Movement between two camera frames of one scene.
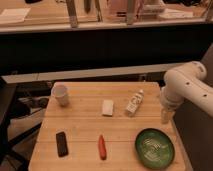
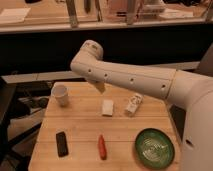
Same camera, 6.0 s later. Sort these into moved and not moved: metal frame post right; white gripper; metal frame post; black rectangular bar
Moved: white gripper
Not moved: metal frame post right; black rectangular bar; metal frame post
